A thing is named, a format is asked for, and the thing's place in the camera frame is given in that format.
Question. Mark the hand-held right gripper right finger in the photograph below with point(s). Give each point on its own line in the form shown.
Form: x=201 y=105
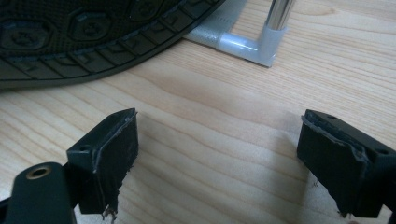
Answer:
x=339 y=168

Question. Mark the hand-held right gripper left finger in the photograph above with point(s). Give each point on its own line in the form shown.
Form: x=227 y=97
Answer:
x=106 y=161

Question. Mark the metal rack with white joints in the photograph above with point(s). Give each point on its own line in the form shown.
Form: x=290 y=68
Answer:
x=249 y=34

